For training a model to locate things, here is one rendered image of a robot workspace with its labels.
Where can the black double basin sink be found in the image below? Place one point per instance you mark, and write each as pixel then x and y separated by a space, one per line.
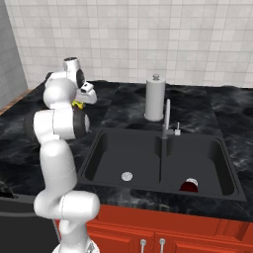
pixel 131 154

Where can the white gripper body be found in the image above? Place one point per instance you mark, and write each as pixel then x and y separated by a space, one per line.
pixel 89 97

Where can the red cupboard front panel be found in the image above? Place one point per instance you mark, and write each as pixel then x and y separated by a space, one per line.
pixel 158 219

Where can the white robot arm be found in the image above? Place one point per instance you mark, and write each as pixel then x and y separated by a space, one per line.
pixel 59 164

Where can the yellow cup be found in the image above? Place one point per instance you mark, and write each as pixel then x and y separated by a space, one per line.
pixel 78 104

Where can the black dishwasher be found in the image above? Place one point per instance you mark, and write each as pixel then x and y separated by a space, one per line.
pixel 23 227

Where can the white paper towel roll holder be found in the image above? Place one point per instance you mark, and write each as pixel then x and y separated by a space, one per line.
pixel 154 99

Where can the red cupboard door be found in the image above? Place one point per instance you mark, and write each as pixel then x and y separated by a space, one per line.
pixel 122 242
pixel 197 245

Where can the grey sink tap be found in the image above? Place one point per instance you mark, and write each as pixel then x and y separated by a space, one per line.
pixel 167 115

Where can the small grey tap lever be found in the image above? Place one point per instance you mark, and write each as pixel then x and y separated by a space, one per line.
pixel 177 130

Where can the dark red cup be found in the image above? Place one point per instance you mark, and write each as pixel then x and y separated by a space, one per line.
pixel 189 186

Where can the round silver sink drain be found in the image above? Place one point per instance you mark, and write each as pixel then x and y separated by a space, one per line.
pixel 126 176

